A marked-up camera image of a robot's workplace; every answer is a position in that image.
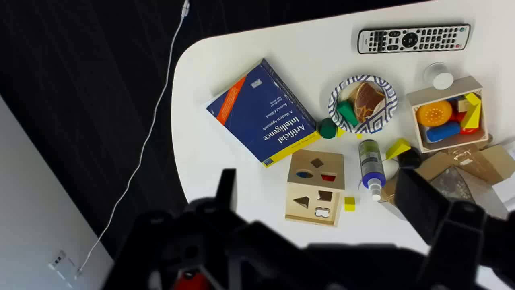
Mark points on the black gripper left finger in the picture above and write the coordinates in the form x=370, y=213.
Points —
x=224, y=193

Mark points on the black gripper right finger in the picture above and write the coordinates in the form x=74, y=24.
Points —
x=420, y=203

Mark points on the brown wooden block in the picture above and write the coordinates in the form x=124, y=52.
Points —
x=367, y=98

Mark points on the crumpled brown cardboard box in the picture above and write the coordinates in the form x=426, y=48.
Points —
x=460, y=174

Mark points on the wooden box of blocks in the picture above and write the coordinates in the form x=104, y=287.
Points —
x=455, y=97

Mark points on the blue patterned white bowl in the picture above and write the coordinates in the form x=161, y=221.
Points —
x=381, y=115

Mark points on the yellow block in box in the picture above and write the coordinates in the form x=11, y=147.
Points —
x=473, y=113

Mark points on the green cylinder block in bowl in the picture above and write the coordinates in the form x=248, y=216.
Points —
x=346, y=110

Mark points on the yellow triangular block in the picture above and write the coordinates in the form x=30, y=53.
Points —
x=401, y=145

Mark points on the small clear glue bottle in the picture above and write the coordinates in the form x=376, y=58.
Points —
x=372, y=174

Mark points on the blue cylinder block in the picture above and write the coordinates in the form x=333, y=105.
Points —
x=436, y=134

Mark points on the small yellow cube block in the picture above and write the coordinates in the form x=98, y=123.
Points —
x=349, y=203

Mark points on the orange round block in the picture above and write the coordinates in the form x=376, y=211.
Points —
x=434, y=115

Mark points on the wooden shape sorter cube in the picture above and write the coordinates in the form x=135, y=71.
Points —
x=315, y=181

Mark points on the blue hardcover book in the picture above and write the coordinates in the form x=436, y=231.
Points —
x=264, y=115

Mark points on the green round block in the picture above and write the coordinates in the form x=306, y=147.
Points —
x=327, y=127

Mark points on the white round cup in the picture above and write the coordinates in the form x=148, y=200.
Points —
x=438, y=76

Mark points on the black white remote control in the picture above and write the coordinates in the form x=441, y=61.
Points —
x=413, y=39

